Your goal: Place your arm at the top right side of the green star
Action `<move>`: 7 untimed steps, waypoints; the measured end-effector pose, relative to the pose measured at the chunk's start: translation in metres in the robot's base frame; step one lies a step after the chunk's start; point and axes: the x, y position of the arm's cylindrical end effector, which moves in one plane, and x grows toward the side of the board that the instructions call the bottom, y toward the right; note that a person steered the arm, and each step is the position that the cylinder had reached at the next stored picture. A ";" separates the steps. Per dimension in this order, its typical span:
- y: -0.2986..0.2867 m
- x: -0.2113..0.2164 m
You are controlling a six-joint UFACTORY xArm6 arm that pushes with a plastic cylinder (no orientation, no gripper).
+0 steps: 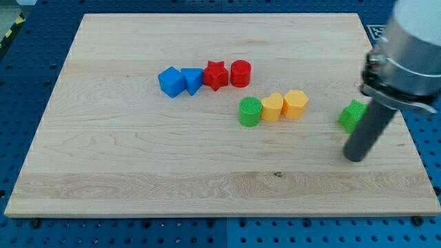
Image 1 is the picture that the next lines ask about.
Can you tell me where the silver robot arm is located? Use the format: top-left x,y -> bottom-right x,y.
360,0 -> 440,117

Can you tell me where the red star block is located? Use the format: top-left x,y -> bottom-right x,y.
203,61 -> 229,91

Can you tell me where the green star block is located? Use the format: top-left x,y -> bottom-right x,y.
338,99 -> 368,134

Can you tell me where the green cylinder block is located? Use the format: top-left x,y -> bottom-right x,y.
238,96 -> 262,127

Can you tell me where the yellow heart block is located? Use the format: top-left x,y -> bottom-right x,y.
260,92 -> 284,121

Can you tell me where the blue triangle block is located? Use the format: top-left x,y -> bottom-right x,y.
181,68 -> 203,96

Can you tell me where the red cylinder block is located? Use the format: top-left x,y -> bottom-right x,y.
230,60 -> 252,87

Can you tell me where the blue cube block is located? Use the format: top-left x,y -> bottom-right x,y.
158,67 -> 186,98

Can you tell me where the light wooden board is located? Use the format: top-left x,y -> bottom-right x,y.
5,13 -> 440,218

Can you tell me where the yellow hexagon block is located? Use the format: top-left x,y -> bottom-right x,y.
282,90 -> 309,119

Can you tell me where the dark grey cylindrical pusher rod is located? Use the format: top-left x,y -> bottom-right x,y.
342,100 -> 397,162

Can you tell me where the black white fiducial marker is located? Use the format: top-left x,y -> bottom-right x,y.
366,24 -> 385,41

